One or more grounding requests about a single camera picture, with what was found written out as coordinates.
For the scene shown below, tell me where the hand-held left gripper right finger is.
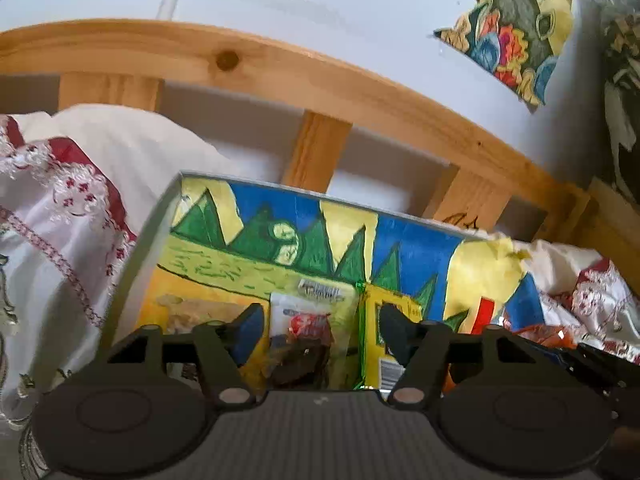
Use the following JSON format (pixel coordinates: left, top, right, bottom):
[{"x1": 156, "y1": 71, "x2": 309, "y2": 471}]
[{"x1": 379, "y1": 304, "x2": 566, "y2": 406}]

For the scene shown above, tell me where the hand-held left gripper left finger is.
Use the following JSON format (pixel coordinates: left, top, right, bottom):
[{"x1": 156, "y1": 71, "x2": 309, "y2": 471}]
[{"x1": 80, "y1": 303, "x2": 265, "y2": 406}]

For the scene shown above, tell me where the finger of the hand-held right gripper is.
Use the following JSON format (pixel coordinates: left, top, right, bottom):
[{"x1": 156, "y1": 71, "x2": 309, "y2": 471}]
[{"x1": 554, "y1": 341, "x2": 627, "y2": 392}]

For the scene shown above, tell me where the yellow snack packet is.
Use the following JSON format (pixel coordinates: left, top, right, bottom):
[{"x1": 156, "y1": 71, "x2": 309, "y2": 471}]
[{"x1": 359, "y1": 283, "x2": 427, "y2": 392}]

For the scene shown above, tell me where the clear rice cracker packet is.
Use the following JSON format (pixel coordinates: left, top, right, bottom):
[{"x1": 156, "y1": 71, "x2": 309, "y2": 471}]
[{"x1": 149, "y1": 291, "x2": 262, "y2": 357}]

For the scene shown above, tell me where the orange snack packet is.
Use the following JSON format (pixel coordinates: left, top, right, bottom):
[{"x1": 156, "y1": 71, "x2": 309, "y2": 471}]
[{"x1": 510, "y1": 324, "x2": 577, "y2": 357}]

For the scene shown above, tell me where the clear brown snack packet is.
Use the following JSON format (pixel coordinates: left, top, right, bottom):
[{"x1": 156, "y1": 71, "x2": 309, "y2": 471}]
[{"x1": 266, "y1": 277, "x2": 362, "y2": 392}]

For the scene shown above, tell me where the grey metal tray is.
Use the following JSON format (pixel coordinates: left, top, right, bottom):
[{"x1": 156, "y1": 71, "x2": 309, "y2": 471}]
[{"x1": 97, "y1": 171, "x2": 506, "y2": 396}]

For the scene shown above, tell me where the cream pillow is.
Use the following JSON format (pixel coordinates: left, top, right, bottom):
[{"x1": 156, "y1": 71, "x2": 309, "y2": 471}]
[{"x1": 510, "y1": 239, "x2": 617, "y2": 312}]

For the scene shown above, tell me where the coloured dinosaur drawing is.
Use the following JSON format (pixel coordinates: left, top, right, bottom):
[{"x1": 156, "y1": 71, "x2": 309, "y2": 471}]
[{"x1": 140, "y1": 175, "x2": 548, "y2": 391}]

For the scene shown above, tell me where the white pillow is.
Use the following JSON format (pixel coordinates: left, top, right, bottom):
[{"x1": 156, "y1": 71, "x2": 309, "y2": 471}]
[{"x1": 20, "y1": 104, "x2": 262, "y2": 262}]

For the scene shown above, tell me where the floral printed blanket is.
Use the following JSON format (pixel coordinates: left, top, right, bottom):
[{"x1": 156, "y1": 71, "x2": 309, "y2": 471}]
[{"x1": 0, "y1": 112, "x2": 640, "y2": 443}]

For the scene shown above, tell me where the wooden bed headboard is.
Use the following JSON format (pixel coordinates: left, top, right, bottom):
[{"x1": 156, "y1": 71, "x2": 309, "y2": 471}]
[{"x1": 0, "y1": 19, "x2": 640, "y2": 272}]

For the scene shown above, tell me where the floral curtain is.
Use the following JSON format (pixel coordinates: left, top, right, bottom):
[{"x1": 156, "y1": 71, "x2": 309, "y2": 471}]
[{"x1": 594, "y1": 0, "x2": 640, "y2": 202}]

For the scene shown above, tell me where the landscape wall poster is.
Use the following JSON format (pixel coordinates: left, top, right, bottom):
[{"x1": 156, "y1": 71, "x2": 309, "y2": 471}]
[{"x1": 433, "y1": 0, "x2": 616, "y2": 113}]

